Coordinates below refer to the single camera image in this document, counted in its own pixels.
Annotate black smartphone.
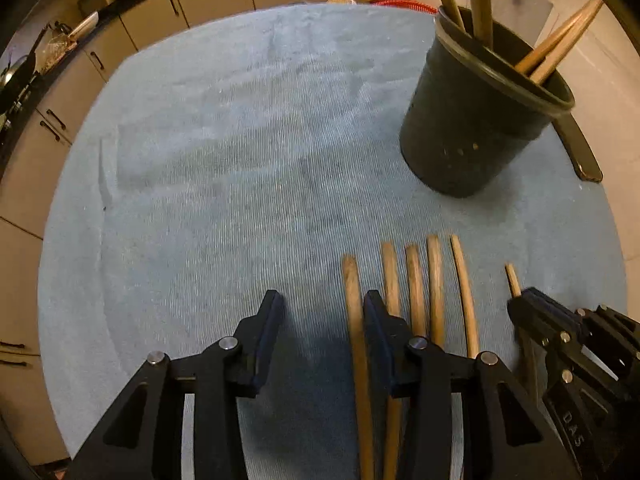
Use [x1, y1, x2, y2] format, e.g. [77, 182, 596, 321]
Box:
[552, 110, 604, 182]

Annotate red plastic basket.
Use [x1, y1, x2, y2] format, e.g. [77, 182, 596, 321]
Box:
[377, 0, 436, 15]

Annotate white bowl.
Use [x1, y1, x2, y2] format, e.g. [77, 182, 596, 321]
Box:
[67, 10, 101, 41]

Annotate blue tablecloth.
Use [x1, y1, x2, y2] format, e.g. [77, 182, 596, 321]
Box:
[37, 2, 628, 480]

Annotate black wok with lid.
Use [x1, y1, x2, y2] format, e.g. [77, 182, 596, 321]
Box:
[0, 55, 41, 116]

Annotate plastic bag of food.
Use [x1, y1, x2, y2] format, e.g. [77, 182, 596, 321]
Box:
[35, 22, 76, 68]

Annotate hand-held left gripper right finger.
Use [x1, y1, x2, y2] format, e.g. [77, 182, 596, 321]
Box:
[363, 289, 578, 480]

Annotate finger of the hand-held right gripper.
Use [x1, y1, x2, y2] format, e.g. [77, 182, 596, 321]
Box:
[522, 286, 640, 362]
[506, 291, 585, 397]

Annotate black plastic utensil cup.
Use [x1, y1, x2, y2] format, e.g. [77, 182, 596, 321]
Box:
[399, 6, 577, 199]

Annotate black kitchen countertop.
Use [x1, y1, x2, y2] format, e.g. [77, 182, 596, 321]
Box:
[0, 0, 236, 176]

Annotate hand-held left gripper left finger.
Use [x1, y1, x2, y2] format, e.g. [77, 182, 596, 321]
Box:
[67, 289, 286, 480]

